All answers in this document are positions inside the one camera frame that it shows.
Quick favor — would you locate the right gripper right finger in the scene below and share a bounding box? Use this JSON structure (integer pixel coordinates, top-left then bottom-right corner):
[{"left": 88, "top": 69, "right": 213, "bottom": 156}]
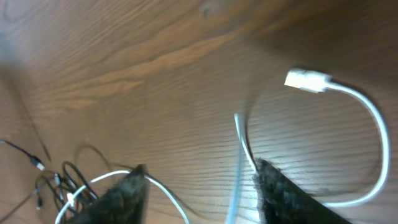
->
[{"left": 254, "top": 158, "right": 351, "bottom": 224}]

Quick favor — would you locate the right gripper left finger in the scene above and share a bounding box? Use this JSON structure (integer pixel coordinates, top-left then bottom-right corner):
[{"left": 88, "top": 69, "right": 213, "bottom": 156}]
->
[{"left": 67, "top": 164, "right": 149, "bottom": 224}]

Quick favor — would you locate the black usb cable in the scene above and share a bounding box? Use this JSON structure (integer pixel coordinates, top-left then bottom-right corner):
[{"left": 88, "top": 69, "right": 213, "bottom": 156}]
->
[{"left": 0, "top": 139, "right": 100, "bottom": 223}]

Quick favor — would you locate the white usb cable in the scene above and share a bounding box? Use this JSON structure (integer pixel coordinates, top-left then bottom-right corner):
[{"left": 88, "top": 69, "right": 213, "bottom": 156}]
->
[{"left": 55, "top": 68, "right": 391, "bottom": 224}]

